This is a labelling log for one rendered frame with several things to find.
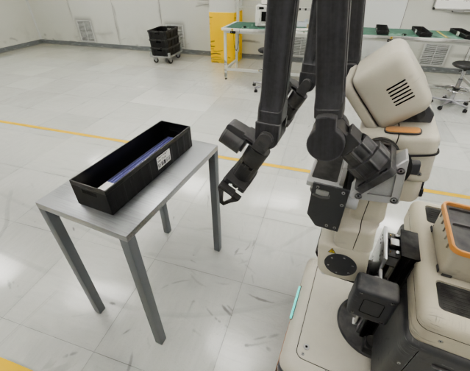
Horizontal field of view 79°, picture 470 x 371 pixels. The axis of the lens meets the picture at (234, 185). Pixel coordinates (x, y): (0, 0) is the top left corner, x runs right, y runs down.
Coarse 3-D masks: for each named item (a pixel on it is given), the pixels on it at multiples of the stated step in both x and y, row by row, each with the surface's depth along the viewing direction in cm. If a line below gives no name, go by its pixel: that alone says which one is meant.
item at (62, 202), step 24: (192, 144) 148; (168, 168) 131; (192, 168) 131; (216, 168) 154; (72, 192) 116; (144, 192) 116; (168, 192) 116; (216, 192) 163; (48, 216) 114; (72, 216) 105; (96, 216) 105; (120, 216) 105; (144, 216) 105; (168, 216) 201; (216, 216) 174; (120, 240) 100; (216, 240) 187; (72, 264) 133; (144, 288) 116
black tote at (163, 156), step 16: (160, 128) 146; (176, 128) 144; (128, 144) 127; (144, 144) 138; (176, 144) 133; (112, 160) 121; (128, 160) 130; (144, 160) 115; (160, 160) 125; (80, 176) 108; (96, 176) 115; (112, 176) 123; (128, 176) 108; (144, 176) 117; (80, 192) 106; (96, 192) 101; (112, 192) 102; (128, 192) 110; (96, 208) 107; (112, 208) 104
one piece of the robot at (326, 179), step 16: (320, 160) 91; (336, 160) 91; (320, 176) 84; (336, 176) 84; (320, 192) 81; (336, 192) 79; (320, 208) 85; (336, 208) 82; (352, 208) 82; (320, 224) 88; (336, 224) 86
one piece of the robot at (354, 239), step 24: (432, 120) 68; (384, 144) 63; (408, 144) 64; (432, 144) 62; (408, 192) 76; (360, 216) 88; (384, 216) 86; (336, 240) 92; (360, 240) 88; (336, 264) 97; (360, 264) 93
